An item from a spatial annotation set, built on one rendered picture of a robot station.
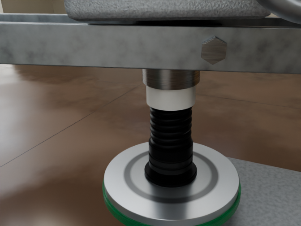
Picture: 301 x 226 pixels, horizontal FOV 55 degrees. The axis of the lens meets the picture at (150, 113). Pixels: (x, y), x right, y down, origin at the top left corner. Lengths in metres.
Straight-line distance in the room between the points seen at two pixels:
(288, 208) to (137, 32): 0.37
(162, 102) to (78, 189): 1.62
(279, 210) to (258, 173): 0.10
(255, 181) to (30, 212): 1.51
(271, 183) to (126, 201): 0.28
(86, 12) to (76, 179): 1.81
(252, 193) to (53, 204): 1.49
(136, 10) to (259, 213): 0.36
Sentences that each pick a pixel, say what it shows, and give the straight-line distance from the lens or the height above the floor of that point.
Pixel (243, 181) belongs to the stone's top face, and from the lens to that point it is 0.57.
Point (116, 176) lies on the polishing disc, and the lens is 0.47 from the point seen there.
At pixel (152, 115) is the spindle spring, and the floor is 1.00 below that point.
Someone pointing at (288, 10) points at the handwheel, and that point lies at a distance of 0.24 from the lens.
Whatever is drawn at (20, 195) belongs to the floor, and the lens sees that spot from 2.05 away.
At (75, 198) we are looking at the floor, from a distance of 1.91.
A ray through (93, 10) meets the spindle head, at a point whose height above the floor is 1.15.
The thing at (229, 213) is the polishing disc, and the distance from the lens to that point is 0.44.
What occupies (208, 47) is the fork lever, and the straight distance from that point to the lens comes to 0.33.
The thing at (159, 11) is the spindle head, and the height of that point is 1.15.
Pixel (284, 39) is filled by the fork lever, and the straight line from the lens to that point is 0.35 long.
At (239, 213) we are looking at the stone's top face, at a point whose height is 0.84.
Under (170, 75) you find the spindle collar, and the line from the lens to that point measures 0.37.
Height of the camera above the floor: 1.17
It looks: 23 degrees down
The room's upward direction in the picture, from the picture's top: 2 degrees counter-clockwise
